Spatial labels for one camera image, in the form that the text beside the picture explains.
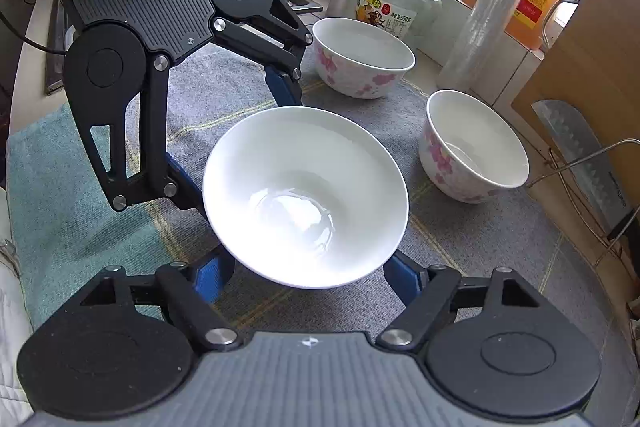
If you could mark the plaid grey teal table mat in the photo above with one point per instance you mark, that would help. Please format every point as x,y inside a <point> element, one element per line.
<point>75,217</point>

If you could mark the white floral bowl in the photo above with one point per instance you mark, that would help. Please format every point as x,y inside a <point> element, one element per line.
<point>350,77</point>
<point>450,167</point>

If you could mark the bamboo cutting board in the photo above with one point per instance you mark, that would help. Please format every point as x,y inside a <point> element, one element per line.
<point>600,57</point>

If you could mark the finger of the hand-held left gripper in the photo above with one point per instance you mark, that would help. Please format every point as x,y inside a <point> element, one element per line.
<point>285,89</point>
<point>175,177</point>

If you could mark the wide white bowl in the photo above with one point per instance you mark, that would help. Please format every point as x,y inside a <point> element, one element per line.
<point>300,187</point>

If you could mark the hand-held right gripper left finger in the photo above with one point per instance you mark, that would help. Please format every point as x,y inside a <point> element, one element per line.
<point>212,277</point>

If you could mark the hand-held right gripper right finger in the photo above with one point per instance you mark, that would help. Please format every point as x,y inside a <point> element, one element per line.
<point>407,279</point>

